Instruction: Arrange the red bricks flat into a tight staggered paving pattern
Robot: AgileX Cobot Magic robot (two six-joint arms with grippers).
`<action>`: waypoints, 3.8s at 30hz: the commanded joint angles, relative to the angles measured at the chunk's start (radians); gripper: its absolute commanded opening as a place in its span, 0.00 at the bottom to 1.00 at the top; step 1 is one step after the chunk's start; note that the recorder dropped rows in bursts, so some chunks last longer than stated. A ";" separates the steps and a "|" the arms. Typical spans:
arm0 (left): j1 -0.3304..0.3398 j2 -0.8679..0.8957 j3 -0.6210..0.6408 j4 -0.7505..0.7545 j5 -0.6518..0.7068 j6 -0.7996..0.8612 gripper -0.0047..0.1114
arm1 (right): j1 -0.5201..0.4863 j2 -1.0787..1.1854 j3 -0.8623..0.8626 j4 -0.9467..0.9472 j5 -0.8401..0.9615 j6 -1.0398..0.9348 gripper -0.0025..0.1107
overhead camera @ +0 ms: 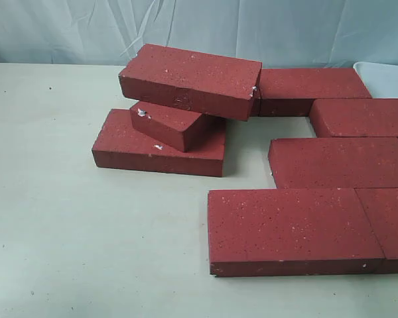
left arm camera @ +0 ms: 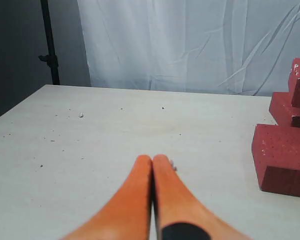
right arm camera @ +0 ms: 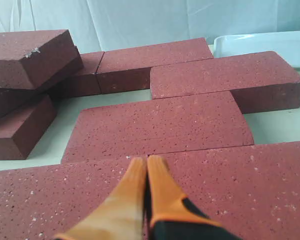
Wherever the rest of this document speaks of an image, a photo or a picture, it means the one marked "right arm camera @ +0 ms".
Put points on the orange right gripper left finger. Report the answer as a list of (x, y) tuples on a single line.
[(121, 215)]

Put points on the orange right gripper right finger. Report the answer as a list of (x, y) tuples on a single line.
[(173, 216)]

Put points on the chipped top brick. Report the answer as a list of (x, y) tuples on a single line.
[(31, 60)]

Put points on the third row red brick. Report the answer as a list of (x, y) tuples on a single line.
[(158, 126)]

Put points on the second row right brick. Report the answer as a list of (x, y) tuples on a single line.
[(258, 82)]

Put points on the white backdrop cloth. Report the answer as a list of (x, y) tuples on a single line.
[(103, 25)]

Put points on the white plastic tray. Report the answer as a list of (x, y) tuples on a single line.
[(286, 44)]

